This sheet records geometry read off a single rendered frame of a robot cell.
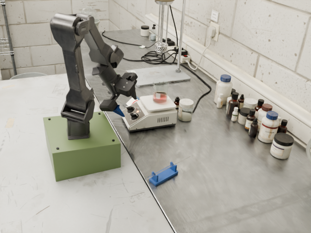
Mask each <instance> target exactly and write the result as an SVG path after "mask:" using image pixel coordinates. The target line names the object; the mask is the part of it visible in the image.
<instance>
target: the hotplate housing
mask: <svg viewBox="0 0 311 233"><path fill-rule="evenodd" d="M137 103H138V105H139V107H140V108H141V110H142V111H143V113H144V114H145V116H144V117H142V118H141V119H139V120H138V121H136V122H134V123H133V124H132V125H129V124H128V123H127V120H126V118H125V117H122V119H123V121H124V123H125V124H126V126H127V128H128V130H129V132H133V131H140V130H146V129H155V128H161V127H167V126H174V125H176V123H177V113H178V111H177V110H176V109H169V110H160V111H153V112H149V111H147V110H146V108H145V107H144V105H143V104H142V102H141V101H140V100H139V101H137Z"/></svg>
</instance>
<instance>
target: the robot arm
mask: <svg viewBox="0 0 311 233"><path fill-rule="evenodd" d="M94 22H95V20H94V17H92V16H91V15H88V14H83V13H75V14H63V13H56V14H55V15H54V16H53V17H52V18H51V20H50V29H51V32H52V35H53V38H54V39H55V41H56V42H57V43H58V44H59V45H60V46H61V48H62V52H63V57H64V63H65V68H66V73H67V78H68V84H69V92H68V93H67V95H66V100H65V103H64V105H63V108H62V110H61V117H63V118H66V119H67V128H66V131H67V136H68V140H77V139H87V138H89V135H88V134H89V133H90V122H89V121H90V120H91V119H92V118H93V112H94V107H95V101H94V98H95V97H94V94H93V88H91V87H87V86H86V81H85V75H84V68H83V61H82V55H81V42H82V40H83V39H85V41H86V43H87V45H88V46H89V48H90V51H89V53H88V54H89V56H90V59H91V61H92V62H95V63H98V64H97V66H96V67H93V71H92V76H94V75H98V76H99V77H100V79H101V80H102V81H103V82H102V85H103V86H106V87H107V89H108V90H109V91H108V94H111V95H112V96H111V98H110V99H108V100H107V99H104V100H103V102H102V103H101V104H100V106H99V108H100V110H101V111H113V112H115V113H116V114H118V115H120V116H122V117H125V116H124V114H123V112H122V111H121V109H120V108H119V106H120V105H118V104H117V102H116V100H117V98H118V97H119V96H120V94H122V95H125V96H127V97H130V96H132V97H133V98H134V99H135V100H137V96H136V90H135V89H136V88H135V85H136V83H137V80H136V79H137V78H138V76H137V74H136V73H134V72H132V73H124V74H123V76H122V77H121V76H120V74H117V73H116V72H115V70H114V68H117V66H118V65H119V63H120V62H121V60H122V59H123V57H124V53H123V52H122V50H121V49H119V48H118V45H114V44H113V45H112V46H110V45H108V44H106V43H105V42H104V41H103V39H102V37H101V35H100V33H99V31H98V29H97V27H96V25H95V23H94Z"/></svg>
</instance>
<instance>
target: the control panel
mask: <svg viewBox="0 0 311 233"><path fill-rule="evenodd" d="M131 106H132V107H134V108H135V109H134V111H133V112H132V113H137V114H138V115H139V116H138V118H137V119H135V120H132V119H131V115H130V113H128V112H127V108H126V109H124V110H123V111H122V112H123V114H124V116H125V118H126V120H127V123H128V124H129V125H132V124H133V123H134V122H136V121H138V120H139V119H141V118H142V117H144V116H145V114H144V113H143V111H142V110H141V108H140V107H139V105H138V103H137V102H135V103H134V104H132V105H131ZM136 108H137V110H136ZM137 111H139V112H137Z"/></svg>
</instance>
